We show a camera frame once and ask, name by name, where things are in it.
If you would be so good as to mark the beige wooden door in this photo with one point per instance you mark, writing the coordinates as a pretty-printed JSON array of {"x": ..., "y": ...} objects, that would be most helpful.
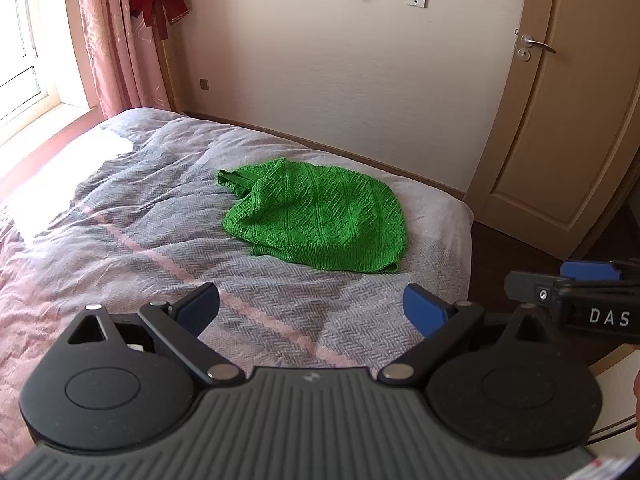
[{"x": 575, "y": 125}]

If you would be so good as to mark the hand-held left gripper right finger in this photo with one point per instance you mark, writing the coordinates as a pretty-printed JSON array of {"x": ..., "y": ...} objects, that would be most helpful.
[{"x": 424, "y": 310}]

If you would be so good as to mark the window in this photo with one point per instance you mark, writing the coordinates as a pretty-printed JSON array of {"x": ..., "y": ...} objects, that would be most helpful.
[{"x": 20, "y": 35}]

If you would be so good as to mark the pink curtain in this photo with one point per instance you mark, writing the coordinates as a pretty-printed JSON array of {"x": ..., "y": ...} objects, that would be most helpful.
[{"x": 117, "y": 35}]

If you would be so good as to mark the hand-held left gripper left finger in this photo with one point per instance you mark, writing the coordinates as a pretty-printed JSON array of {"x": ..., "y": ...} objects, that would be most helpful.
[{"x": 200, "y": 305}]

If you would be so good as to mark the silver door lock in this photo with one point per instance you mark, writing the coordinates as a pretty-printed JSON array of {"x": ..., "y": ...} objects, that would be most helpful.
[{"x": 524, "y": 54}]

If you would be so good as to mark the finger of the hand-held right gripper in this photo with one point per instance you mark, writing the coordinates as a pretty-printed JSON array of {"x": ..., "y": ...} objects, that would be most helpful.
[
  {"x": 589, "y": 270},
  {"x": 530, "y": 286}
]

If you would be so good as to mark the green knitted sweater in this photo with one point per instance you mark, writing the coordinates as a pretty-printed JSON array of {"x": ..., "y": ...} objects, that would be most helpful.
[{"x": 320, "y": 215}]

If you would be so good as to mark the bamboo pole rack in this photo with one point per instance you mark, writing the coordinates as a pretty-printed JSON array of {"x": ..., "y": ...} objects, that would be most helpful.
[{"x": 167, "y": 67}]

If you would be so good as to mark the grey pink bed blanket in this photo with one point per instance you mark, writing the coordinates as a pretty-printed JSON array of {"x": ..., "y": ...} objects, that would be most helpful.
[{"x": 125, "y": 220}]

